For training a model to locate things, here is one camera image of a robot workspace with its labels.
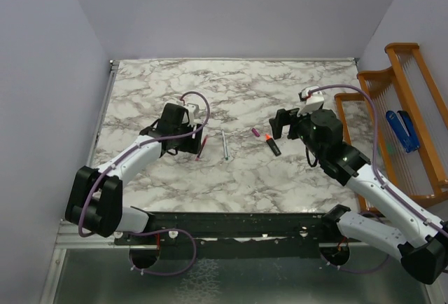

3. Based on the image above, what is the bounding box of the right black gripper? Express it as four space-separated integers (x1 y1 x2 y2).
269 106 324 160

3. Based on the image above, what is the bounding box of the red ink pen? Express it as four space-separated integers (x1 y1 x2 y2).
195 135 208 161

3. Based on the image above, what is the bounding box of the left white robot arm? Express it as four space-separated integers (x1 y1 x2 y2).
64 103 203 244

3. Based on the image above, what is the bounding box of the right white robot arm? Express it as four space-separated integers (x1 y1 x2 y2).
269 109 447 284

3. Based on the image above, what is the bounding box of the purple pen cap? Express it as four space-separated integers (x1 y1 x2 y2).
251 128 260 137

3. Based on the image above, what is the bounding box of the white pen green tip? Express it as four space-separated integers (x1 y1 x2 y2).
221 130 229 160

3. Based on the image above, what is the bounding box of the black orange highlighter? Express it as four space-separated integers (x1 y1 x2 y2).
265 134 281 156

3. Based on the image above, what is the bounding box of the wooden rack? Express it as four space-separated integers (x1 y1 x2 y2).
334 42 448 212

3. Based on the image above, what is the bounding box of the blue stapler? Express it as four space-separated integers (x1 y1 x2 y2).
385 110 420 153

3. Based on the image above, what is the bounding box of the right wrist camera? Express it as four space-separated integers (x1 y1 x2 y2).
297 86 324 116

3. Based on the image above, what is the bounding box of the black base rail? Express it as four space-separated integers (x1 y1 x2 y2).
115 212 350 264

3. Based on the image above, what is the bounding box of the aluminium frame rail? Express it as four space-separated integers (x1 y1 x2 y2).
39 60 120 303

